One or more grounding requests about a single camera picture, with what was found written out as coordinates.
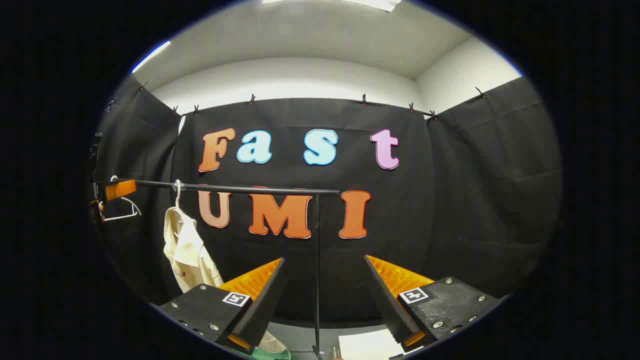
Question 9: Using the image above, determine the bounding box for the white plastic hanger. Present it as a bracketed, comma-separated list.
[97, 175, 143, 223]
[171, 179, 187, 223]

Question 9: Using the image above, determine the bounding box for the green laundry hamper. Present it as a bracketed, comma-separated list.
[239, 347, 293, 360]

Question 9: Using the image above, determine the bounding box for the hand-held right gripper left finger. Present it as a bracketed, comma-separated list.
[159, 257, 287, 351]

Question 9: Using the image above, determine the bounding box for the white paper sheet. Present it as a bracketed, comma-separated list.
[338, 328, 404, 359]

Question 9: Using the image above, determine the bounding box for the cream shirt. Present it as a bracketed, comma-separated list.
[164, 206, 288, 354]

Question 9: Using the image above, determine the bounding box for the black clothes rack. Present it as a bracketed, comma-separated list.
[112, 179, 342, 360]

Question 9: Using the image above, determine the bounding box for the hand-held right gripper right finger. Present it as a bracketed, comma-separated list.
[363, 255, 503, 353]

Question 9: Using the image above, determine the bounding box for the black backdrop cloth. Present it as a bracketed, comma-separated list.
[92, 75, 563, 326]

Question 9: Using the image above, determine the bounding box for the ceiling light panel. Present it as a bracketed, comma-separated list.
[262, 0, 402, 14]
[131, 40, 172, 74]

